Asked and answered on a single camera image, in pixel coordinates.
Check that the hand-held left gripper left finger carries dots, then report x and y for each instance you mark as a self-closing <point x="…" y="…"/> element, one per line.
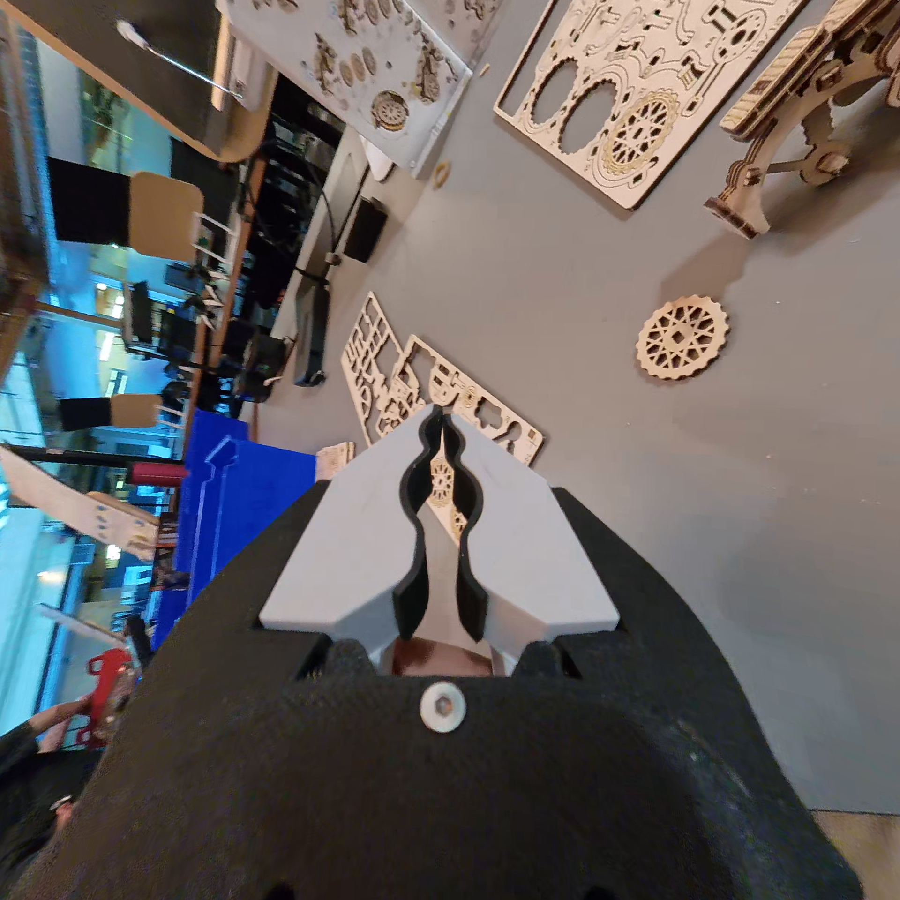
<point x="344" y="555"/>

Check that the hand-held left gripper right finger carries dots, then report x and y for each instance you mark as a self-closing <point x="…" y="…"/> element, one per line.
<point x="534" y="555"/>

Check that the wooden gear wheel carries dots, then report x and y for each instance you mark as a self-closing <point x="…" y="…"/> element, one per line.
<point x="717" y="337"/>

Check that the grey desk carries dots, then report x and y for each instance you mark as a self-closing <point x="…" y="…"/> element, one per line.
<point x="633" y="527"/>

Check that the blue plastic bin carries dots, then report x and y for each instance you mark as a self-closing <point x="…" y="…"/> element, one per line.
<point x="232" y="506"/>

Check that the red cylinder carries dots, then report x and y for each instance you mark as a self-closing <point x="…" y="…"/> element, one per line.
<point x="158" y="473"/>

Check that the black rectangular device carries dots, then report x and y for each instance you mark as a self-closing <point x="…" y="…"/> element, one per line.
<point x="313" y="337"/>

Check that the wooden back chair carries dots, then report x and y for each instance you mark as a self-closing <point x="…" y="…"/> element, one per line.
<point x="133" y="411"/>
<point x="162" y="214"/>

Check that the red toy object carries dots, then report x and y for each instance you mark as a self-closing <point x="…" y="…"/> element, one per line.
<point x="109" y="696"/>

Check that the pale plank with holes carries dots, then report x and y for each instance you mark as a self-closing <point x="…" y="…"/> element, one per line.
<point x="70" y="503"/>

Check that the black power adapter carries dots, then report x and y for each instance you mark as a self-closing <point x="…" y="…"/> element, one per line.
<point x="365" y="228"/>

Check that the large wooden puzzle sheet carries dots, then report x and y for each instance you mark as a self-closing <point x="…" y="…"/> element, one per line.
<point x="583" y="49"/>

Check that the printed instruction booklet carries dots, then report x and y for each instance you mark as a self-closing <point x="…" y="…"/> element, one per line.
<point x="316" y="42"/>

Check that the silver metal tool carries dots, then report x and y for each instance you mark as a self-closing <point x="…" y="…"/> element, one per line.
<point x="183" y="67"/>

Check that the wooden vehicle model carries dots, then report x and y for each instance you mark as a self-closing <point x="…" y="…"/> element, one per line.
<point x="773" y="91"/>

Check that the dark top table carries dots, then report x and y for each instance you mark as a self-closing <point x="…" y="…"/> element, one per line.
<point x="140" y="70"/>

